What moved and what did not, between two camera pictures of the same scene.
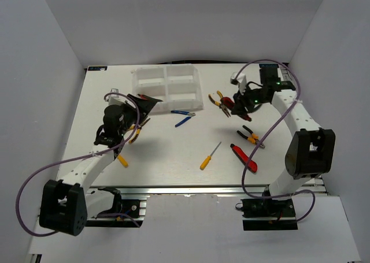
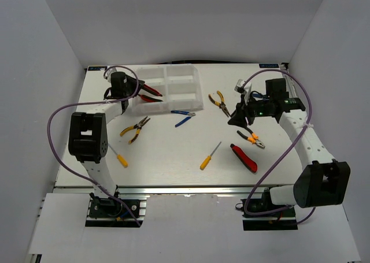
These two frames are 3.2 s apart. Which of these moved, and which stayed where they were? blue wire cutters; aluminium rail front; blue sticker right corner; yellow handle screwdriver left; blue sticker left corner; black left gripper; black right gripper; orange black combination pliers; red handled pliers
Moved: black right gripper; black left gripper; red handled pliers
Stayed: aluminium rail front; blue sticker right corner; blue wire cutters; blue sticker left corner; yellow handle screwdriver left; orange black combination pliers
